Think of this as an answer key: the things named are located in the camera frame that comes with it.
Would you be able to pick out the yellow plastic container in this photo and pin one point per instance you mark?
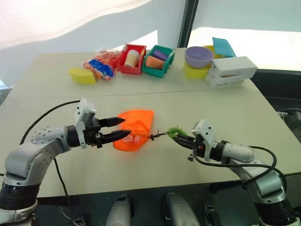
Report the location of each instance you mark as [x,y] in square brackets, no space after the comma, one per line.
[210,49]

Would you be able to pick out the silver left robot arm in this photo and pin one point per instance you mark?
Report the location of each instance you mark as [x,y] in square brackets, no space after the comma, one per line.
[30,153]

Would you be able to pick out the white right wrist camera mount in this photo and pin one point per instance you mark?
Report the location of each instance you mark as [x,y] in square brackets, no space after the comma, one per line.
[206,131]

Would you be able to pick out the white cardboard box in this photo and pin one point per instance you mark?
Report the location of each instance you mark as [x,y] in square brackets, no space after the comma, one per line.
[235,66]
[218,82]

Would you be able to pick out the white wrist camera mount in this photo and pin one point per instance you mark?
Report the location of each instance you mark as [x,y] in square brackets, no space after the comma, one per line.
[206,131]
[82,110]

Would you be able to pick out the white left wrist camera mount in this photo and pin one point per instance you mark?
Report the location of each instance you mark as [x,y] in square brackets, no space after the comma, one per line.
[82,110]

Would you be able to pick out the dark window frame post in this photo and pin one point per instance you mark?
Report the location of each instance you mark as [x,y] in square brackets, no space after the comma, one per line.
[188,21]

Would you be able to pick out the clear bag of orange pieces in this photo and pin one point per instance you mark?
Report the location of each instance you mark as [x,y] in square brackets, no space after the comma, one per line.
[110,58]

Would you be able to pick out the grey rounded robot leg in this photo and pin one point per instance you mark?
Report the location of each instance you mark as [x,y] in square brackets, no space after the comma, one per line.
[120,212]
[181,212]

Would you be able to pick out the red plastic bin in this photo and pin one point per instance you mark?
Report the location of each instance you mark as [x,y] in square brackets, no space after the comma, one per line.
[129,69]

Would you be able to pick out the purple cylinder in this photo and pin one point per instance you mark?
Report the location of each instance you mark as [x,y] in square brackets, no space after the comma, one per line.
[161,54]

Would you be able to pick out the purple bowl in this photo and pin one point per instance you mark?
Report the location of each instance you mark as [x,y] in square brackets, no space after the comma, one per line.
[198,58]

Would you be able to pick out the blue crinkled packet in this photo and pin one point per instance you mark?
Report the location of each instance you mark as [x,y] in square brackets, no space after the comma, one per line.
[102,68]

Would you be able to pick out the orange cylinder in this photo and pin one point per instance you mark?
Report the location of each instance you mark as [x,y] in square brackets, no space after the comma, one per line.
[154,62]

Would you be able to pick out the yellow half-round sponge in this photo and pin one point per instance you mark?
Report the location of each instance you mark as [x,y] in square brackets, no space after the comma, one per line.
[82,75]

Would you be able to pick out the orange fabric pouch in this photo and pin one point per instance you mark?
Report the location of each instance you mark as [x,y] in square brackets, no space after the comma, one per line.
[138,120]

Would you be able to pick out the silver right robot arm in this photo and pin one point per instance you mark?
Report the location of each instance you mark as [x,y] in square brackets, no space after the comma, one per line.
[270,188]

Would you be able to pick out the cream cylindrical cup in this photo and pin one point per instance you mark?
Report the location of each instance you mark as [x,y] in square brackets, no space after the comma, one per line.
[131,58]

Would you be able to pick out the green plastic bin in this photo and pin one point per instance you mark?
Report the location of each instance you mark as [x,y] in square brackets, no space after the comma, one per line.
[155,71]

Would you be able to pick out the yellow square sponge block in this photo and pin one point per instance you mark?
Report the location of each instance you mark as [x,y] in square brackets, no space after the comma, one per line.
[195,72]

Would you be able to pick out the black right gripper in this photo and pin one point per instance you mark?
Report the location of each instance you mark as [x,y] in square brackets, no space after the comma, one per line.
[198,148]

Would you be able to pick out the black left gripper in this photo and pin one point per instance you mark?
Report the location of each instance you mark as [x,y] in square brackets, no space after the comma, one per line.
[91,134]

